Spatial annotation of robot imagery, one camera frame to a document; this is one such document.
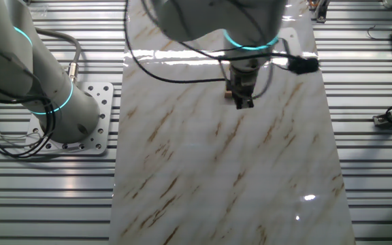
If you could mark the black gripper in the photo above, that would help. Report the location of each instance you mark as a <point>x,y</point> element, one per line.
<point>243,81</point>

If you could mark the small wooden block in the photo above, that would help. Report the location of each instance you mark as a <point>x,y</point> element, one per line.
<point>228,94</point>

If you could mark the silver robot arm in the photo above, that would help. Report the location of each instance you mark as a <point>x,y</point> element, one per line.
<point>216,17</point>

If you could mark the white marble pattern mat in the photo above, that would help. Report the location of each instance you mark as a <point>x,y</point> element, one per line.
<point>199,153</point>

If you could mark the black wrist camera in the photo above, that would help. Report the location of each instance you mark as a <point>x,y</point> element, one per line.
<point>303,65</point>

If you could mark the silver camera mounting bracket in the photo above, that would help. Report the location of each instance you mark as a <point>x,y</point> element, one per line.
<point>291,41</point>

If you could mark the black metal clamp bracket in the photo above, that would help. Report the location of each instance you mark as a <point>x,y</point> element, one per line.
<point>322,12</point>

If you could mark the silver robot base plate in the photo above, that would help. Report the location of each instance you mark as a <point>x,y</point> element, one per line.
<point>102,102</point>

